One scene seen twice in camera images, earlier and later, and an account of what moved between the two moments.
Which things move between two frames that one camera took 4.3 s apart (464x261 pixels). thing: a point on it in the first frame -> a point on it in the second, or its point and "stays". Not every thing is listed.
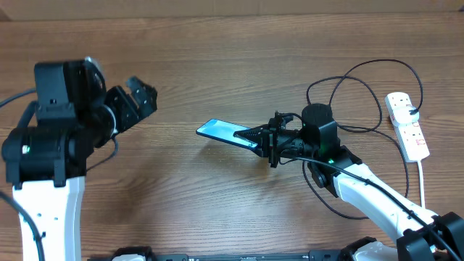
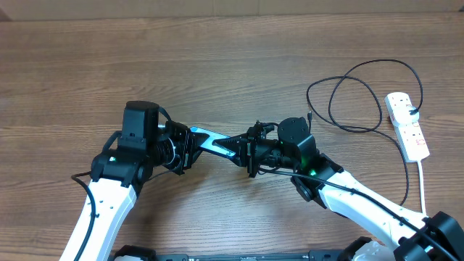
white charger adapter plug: (400, 114) stays
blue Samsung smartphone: (225, 130) -> (212, 137)
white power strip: (410, 135) stays
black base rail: (132, 255) stays
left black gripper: (118, 97) -> (188, 141)
